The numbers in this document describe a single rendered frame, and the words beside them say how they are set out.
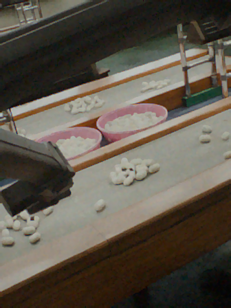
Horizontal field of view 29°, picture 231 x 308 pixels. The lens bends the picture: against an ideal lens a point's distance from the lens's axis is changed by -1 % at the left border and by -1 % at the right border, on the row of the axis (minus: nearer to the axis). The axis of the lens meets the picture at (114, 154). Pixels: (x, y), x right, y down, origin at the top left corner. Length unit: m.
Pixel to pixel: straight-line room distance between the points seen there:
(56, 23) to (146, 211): 0.75
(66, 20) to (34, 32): 0.03
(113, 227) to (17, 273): 0.24
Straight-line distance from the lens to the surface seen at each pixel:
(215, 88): 2.05
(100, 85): 2.17
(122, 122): 1.75
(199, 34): 1.41
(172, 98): 1.95
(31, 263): 1.04
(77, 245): 1.05
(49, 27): 0.42
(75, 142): 1.63
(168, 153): 1.43
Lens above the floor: 1.36
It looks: 25 degrees down
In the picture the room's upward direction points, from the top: 11 degrees counter-clockwise
